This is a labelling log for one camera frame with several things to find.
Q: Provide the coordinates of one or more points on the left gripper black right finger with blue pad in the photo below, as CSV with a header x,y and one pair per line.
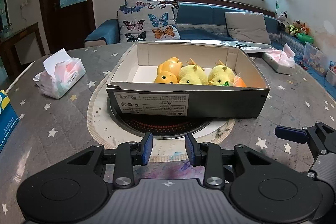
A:
x,y
213,158

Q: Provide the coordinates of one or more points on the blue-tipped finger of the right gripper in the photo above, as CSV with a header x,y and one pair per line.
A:
x,y
291,134

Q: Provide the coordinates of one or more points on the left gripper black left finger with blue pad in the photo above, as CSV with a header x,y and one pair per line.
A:
x,y
125,157

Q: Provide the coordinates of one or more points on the orange clay block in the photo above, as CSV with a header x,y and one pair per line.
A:
x,y
238,81

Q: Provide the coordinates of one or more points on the small yellow plush chick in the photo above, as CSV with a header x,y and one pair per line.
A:
x,y
220,74

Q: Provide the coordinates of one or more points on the large yellow plush chick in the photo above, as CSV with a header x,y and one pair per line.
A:
x,y
192,74

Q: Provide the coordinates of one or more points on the orange plastic duck toy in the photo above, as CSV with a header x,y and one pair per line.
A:
x,y
168,71

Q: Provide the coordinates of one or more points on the round induction cooktop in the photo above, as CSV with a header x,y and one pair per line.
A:
x,y
111,129

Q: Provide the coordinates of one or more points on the dark cardboard shoe box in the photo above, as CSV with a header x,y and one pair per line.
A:
x,y
132,89

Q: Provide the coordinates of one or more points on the pink tissue pack far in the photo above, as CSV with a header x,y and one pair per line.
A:
x,y
282,61

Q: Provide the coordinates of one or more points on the clear plastic storage box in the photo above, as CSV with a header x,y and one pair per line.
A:
x,y
316,59

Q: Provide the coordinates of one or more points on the white remote control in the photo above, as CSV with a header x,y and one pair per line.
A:
x,y
256,49

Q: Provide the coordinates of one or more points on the pink white tissue pack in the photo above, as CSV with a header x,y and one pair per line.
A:
x,y
60,74

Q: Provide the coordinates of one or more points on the stuffed toys pile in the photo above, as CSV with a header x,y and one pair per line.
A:
x,y
297,29

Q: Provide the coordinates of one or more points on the grey cushion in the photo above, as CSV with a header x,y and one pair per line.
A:
x,y
247,27

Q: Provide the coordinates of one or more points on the blue tissue box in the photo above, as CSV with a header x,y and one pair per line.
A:
x,y
8,119

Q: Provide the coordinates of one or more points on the butterfly print pillow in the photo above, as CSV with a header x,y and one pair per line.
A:
x,y
145,20

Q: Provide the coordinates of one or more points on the blue sofa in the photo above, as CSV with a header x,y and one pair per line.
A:
x,y
199,21

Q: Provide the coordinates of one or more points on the dark wooden side cabinet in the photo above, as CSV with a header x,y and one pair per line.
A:
x,y
20,49

